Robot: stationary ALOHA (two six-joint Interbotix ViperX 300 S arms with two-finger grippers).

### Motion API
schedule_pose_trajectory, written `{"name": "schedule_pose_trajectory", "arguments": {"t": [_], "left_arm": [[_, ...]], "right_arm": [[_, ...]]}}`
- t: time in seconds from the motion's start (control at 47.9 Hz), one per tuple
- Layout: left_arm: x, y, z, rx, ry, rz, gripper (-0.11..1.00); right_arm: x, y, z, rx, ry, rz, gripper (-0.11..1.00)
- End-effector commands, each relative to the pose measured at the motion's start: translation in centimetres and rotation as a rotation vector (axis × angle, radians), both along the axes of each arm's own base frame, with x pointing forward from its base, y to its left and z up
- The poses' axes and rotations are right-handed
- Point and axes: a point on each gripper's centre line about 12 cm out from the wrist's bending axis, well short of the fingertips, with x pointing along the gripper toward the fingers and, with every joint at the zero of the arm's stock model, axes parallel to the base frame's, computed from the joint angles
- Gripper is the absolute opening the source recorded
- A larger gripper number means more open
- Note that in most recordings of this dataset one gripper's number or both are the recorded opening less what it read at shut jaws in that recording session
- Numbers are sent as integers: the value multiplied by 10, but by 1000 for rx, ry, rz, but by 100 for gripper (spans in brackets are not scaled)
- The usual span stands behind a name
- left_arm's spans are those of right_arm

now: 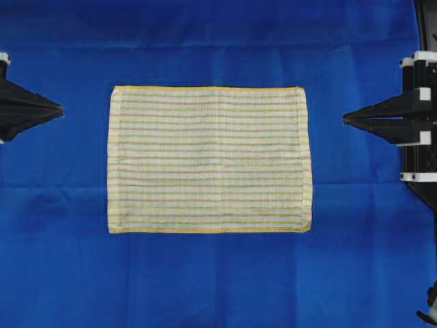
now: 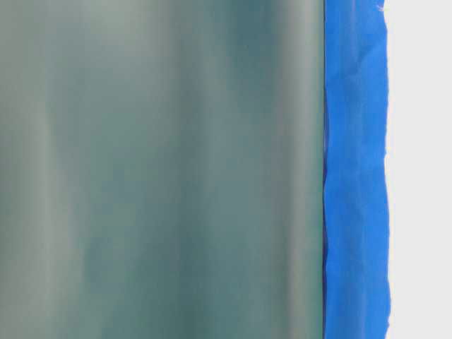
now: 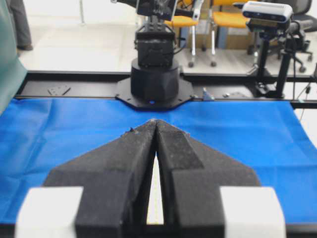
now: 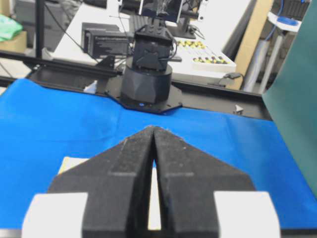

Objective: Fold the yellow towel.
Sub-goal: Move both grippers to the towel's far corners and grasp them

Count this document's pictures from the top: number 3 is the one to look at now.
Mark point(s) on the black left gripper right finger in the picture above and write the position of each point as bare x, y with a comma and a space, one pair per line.
207, 194

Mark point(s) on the person leg grey trousers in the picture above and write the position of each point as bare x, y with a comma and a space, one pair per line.
20, 24

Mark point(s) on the green curtain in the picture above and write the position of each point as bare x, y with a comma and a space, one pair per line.
12, 72

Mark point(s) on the black table frame rail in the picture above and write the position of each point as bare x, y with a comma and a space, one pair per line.
116, 86

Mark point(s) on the blue table cloth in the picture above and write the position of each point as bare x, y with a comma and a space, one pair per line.
39, 134

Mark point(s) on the white depth camera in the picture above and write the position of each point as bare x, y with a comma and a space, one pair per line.
277, 12

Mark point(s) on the black office chair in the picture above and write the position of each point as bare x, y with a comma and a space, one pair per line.
269, 30

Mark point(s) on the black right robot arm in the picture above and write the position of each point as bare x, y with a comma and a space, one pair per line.
154, 73

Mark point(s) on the yellow office chair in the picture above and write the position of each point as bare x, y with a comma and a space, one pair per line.
191, 19
224, 19

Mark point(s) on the yellow checked towel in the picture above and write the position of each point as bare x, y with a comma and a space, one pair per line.
155, 207

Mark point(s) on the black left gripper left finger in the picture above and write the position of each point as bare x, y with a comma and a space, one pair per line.
94, 195

